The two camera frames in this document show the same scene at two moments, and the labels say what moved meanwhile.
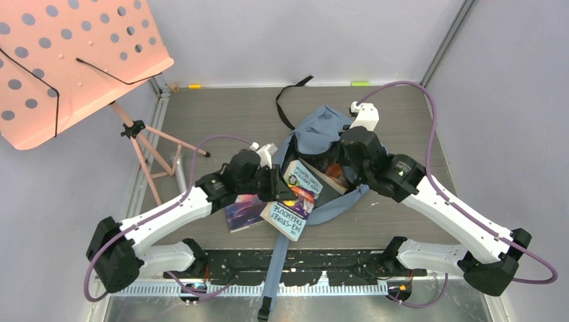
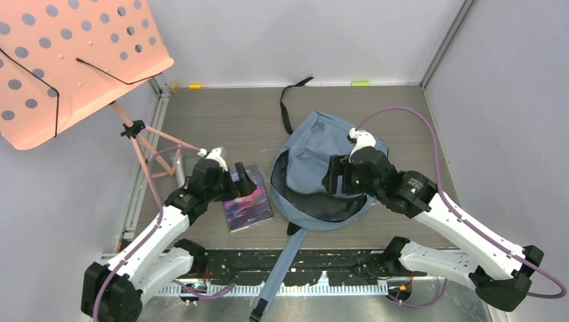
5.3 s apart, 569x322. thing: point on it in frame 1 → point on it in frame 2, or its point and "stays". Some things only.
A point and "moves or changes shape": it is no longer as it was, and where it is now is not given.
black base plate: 302,267 stays
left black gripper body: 267,184 → 229,190
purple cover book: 245,212 stays
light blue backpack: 315,149 moves or changes shape
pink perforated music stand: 62,60 stays
